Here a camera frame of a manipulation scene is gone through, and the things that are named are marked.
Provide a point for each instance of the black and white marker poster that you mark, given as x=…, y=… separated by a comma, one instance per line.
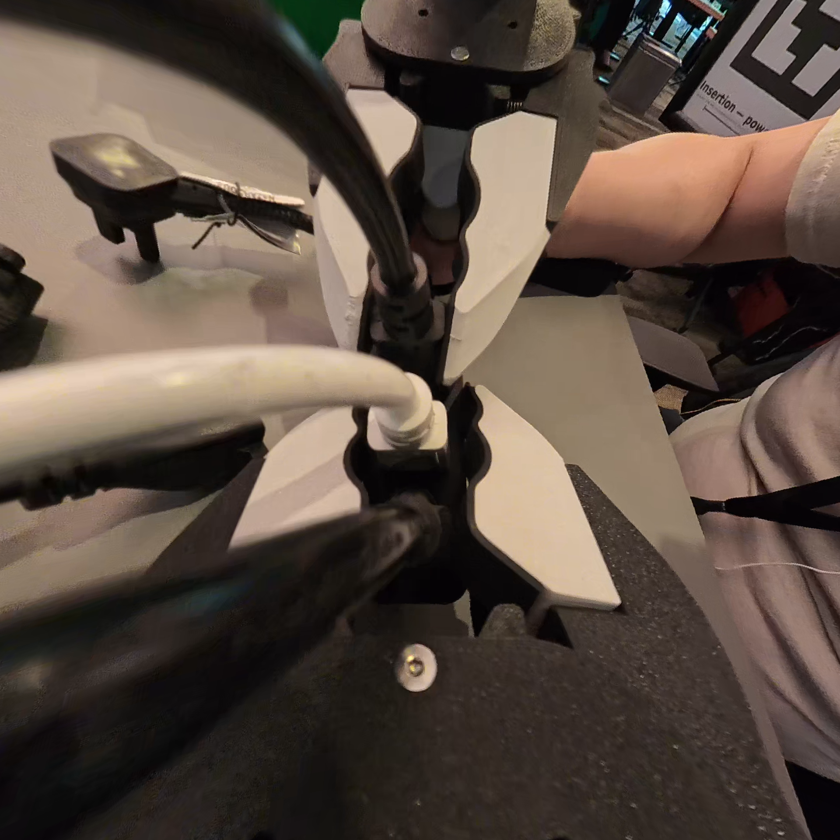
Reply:
x=754, y=92

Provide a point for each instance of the person's right forearm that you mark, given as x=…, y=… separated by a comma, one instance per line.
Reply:
x=656, y=197

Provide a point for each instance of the red object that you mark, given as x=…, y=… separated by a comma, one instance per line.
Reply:
x=761, y=305

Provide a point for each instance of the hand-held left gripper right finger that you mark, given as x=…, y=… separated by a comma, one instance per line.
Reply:
x=538, y=518

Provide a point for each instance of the person's right hand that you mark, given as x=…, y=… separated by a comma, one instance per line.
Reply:
x=438, y=256

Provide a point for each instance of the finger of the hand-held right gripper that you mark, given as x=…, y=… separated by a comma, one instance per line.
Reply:
x=508, y=210
x=336, y=275

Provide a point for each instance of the person's light clothing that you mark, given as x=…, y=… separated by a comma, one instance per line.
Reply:
x=774, y=623

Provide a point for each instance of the grey metal trash can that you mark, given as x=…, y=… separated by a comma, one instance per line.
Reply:
x=646, y=72

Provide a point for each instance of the green plastic bin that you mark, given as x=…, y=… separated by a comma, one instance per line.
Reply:
x=315, y=23

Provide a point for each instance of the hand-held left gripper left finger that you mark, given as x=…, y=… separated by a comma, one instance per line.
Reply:
x=295, y=485

